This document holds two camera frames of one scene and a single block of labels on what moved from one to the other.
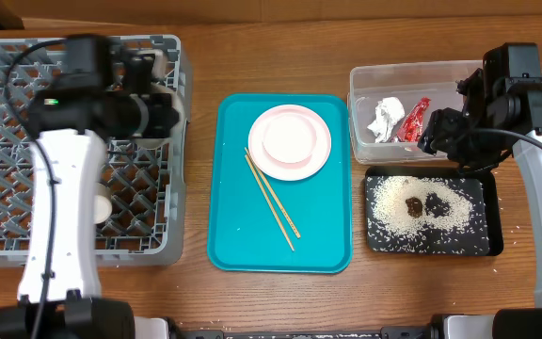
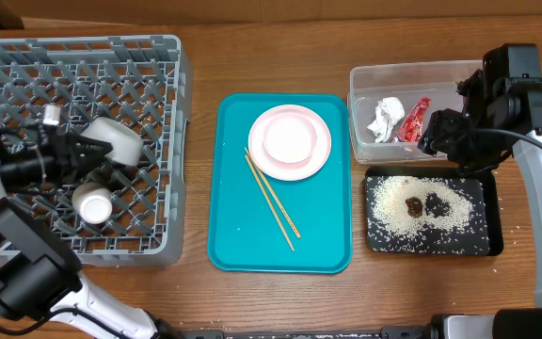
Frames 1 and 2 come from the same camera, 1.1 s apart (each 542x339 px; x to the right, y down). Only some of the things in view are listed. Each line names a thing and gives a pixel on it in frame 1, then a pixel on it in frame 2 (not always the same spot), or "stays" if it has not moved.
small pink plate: (289, 137) stays
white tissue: (390, 111) stays
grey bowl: (162, 84) -> (127, 144)
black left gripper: (162, 104) -> (71, 158)
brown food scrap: (414, 206) stays
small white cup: (103, 203) stays
